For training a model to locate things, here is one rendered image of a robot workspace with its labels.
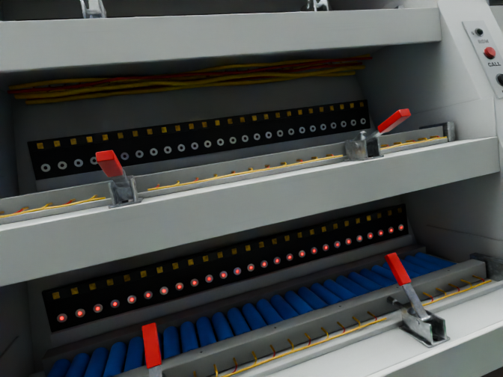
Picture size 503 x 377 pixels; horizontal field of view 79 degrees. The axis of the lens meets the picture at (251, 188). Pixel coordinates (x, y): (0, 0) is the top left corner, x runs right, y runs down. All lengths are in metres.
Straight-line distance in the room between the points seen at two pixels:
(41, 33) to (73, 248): 0.21
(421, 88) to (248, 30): 0.30
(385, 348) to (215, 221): 0.22
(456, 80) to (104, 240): 0.48
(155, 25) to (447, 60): 0.39
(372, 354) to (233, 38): 0.37
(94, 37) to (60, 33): 0.03
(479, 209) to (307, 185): 0.29
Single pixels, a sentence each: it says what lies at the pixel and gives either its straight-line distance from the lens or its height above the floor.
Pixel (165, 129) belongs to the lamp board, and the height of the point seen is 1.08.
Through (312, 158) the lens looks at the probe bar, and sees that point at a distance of 0.38.
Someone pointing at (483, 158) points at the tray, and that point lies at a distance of 0.48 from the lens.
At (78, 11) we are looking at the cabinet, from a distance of 0.68.
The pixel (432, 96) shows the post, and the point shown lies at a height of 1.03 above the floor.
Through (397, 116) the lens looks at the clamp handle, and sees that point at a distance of 0.33.
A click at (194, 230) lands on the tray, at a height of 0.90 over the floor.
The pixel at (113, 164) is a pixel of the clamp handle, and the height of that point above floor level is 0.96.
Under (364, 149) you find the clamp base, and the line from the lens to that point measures 0.37.
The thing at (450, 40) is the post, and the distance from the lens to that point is 0.54.
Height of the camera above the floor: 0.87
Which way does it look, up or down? 12 degrees up
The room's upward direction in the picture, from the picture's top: 14 degrees counter-clockwise
